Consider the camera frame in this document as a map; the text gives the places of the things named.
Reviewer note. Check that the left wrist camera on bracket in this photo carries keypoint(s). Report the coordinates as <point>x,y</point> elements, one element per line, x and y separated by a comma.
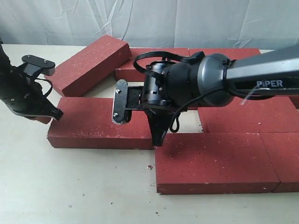
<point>34,66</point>

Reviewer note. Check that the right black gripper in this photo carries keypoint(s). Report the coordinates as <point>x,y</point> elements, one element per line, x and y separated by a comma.
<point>161,119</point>

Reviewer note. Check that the red brick third row right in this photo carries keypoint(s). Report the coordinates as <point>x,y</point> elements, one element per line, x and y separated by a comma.
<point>275,115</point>

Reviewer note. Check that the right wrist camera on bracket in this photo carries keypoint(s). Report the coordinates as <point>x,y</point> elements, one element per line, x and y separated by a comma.
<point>126,99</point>

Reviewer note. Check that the large red brick front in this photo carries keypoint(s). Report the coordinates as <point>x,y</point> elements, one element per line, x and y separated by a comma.
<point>214,163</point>

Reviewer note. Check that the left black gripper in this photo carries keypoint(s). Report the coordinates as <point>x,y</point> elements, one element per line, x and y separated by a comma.
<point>24,96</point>

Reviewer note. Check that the long red brick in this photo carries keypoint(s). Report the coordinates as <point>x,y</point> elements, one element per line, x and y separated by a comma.
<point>87,123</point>

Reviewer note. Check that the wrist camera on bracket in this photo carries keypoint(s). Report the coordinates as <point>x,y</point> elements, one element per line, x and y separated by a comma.
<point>126,99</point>
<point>34,66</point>

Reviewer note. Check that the red brick back row right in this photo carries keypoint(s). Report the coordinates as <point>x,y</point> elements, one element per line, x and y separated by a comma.
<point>231,53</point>

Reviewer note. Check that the white fabric backdrop curtain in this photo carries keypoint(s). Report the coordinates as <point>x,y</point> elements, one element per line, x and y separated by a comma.
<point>264,24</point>

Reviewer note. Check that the red brick back row left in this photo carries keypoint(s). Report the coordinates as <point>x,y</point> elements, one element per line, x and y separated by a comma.
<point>130,74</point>

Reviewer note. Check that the red brick front right edge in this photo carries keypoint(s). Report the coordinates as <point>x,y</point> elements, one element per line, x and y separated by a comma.
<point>283,151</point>

